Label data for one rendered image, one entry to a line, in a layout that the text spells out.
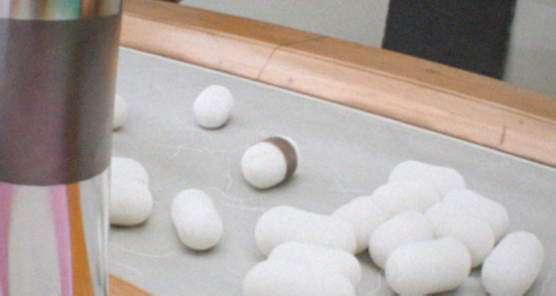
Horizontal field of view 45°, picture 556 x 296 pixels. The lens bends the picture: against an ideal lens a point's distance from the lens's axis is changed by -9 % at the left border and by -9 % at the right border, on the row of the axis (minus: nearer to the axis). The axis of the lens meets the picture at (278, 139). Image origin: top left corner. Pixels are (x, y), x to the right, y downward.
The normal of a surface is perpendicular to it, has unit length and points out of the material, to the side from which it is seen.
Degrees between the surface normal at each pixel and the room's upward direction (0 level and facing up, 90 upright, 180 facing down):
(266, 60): 45
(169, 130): 0
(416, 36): 86
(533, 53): 90
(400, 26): 86
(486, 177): 0
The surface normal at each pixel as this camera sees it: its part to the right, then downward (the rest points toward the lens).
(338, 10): -0.48, 0.22
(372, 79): -0.27, -0.52
